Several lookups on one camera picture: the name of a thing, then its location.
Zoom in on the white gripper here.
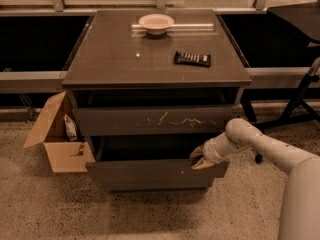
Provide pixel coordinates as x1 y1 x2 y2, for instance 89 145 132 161
189 138 229 170

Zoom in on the grey drawer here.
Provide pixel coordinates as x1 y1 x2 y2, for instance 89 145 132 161
101 177 215 192
73 105 236 136
86 134 229 185

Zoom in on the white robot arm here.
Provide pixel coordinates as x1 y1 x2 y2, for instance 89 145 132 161
190 118 320 240

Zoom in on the grey top drawer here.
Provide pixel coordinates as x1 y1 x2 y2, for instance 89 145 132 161
73 105 236 136

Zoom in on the dark grey drawer cabinet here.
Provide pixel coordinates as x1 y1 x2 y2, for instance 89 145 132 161
61 9 253 194

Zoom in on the grey bottom drawer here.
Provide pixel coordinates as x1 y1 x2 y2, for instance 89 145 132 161
101 177 215 192

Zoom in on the open cardboard box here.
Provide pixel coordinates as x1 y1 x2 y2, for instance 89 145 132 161
23 91 95 173

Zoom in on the black snack bar package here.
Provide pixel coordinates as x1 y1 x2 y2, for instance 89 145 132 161
174 52 211 67

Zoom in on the black rolling stand base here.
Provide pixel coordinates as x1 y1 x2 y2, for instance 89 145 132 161
256 57 320 130

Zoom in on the crumpled snack bag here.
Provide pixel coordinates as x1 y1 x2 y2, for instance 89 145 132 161
64 114 78 141

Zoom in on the white bowl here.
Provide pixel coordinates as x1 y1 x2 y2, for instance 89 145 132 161
139 14 174 35

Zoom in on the dark side table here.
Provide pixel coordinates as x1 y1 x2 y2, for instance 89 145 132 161
267 0 320 43

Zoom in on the metal window railing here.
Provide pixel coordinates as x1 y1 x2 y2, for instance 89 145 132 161
0 0 319 93

